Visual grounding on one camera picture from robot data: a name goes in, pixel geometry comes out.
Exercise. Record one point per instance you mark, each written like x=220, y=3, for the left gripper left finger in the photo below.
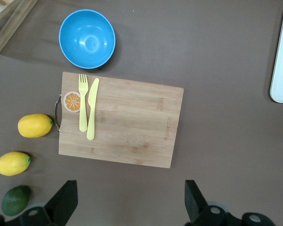
x=61, y=207

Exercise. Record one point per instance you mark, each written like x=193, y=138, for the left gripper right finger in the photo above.
x=198, y=207

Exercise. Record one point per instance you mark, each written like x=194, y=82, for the dark green avocado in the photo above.
x=15, y=201

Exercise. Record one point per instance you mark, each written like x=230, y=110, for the yellow lemon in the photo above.
x=13, y=163
x=35, y=126

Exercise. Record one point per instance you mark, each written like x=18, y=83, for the yellow plastic knife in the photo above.
x=92, y=110

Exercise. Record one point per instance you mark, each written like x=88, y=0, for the yellow plastic fork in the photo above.
x=83, y=106

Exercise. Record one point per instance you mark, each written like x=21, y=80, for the orange slice toy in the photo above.
x=72, y=102

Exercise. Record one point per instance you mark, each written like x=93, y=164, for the bamboo cutting board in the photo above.
x=132, y=122

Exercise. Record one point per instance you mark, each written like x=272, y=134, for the blue bowl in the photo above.
x=87, y=40

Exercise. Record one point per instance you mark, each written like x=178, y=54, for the wooden cup rack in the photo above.
x=14, y=21

